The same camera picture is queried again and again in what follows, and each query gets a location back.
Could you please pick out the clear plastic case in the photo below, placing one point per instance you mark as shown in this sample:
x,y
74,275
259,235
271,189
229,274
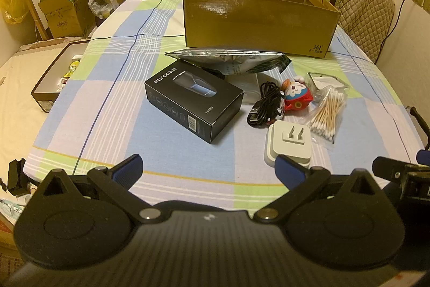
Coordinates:
x,y
327,82

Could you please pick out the small toy car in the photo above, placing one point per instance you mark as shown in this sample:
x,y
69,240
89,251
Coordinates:
x,y
280,109

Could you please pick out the clear plastic bottle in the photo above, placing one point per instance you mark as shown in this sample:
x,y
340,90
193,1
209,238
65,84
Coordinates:
x,y
327,115

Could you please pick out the open brown cardboard box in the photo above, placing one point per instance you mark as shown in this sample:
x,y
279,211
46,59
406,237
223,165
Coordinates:
x,y
67,18

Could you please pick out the white power adapter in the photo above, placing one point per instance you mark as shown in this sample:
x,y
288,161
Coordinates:
x,y
289,142

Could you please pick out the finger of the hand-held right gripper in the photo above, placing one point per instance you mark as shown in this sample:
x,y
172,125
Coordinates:
x,y
424,155
386,166

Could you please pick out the red blue cat figurine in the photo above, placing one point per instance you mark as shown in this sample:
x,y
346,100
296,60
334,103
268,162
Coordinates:
x,y
297,98

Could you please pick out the large cardboard box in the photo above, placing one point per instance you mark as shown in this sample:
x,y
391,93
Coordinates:
x,y
252,21

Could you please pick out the checked tablecloth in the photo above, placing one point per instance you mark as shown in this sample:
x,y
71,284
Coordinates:
x,y
134,125

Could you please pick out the open shoe box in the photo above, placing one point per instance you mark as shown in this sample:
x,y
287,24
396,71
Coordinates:
x,y
50,85

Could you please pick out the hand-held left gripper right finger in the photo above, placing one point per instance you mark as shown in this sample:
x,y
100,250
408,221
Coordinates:
x,y
289,171

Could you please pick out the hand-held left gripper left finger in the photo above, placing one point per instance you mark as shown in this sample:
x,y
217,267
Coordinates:
x,y
127,167

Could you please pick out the quilted chair cover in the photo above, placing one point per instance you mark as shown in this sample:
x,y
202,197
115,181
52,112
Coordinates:
x,y
366,14

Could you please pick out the grey pouch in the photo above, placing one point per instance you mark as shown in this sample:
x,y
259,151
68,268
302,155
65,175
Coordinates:
x,y
248,87

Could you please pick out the black shaver box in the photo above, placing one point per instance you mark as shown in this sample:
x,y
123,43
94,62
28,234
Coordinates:
x,y
188,105

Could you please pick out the black charger dock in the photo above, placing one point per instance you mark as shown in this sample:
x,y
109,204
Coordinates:
x,y
16,179

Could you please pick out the silver foil pouch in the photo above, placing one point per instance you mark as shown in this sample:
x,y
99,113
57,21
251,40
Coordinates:
x,y
228,60

